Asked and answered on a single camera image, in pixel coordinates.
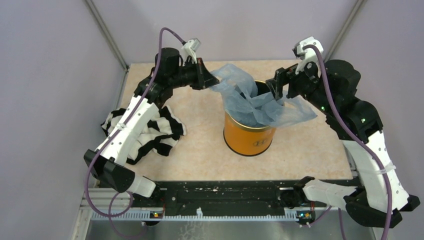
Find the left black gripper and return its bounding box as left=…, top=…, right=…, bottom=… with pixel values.
left=169, top=57, right=220, bottom=90

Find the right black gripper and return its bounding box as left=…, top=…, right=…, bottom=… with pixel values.
left=265, top=55, right=334, bottom=115

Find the translucent blue plastic trash bag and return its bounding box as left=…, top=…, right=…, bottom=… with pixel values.
left=210, top=63, right=317, bottom=128

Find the orange gold-rimmed trash bin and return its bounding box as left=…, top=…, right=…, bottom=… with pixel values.
left=223, top=80, right=276, bottom=157

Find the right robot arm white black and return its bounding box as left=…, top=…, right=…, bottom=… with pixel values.
left=265, top=59, right=420, bottom=228

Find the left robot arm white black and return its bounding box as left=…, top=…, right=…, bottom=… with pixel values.
left=83, top=45, right=219, bottom=207

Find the black white striped cloth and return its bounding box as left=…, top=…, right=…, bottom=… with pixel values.
left=100, top=105, right=187, bottom=166

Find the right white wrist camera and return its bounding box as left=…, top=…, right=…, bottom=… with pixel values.
left=292, top=36, right=324, bottom=75

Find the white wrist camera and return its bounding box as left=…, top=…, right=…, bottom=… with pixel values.
left=292, top=36, right=324, bottom=75
left=181, top=37, right=202, bottom=64

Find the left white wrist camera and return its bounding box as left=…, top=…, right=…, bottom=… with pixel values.
left=181, top=37, right=202, bottom=64

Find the right aluminium corner post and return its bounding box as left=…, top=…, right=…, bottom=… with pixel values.
left=324, top=0, right=367, bottom=61

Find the aluminium corner post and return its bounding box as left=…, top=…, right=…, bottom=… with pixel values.
left=83, top=0, right=129, bottom=72
left=324, top=0, right=367, bottom=61

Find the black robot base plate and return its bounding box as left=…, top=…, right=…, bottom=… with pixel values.
left=129, top=179, right=362, bottom=217

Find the left aluminium corner post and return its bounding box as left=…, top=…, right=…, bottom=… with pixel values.
left=83, top=0, right=129, bottom=72

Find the aluminium frame rail front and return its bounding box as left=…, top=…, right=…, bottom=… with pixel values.
left=88, top=188, right=130, bottom=213

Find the white toothed cable duct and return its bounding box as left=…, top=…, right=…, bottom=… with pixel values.
left=112, top=208, right=299, bottom=222

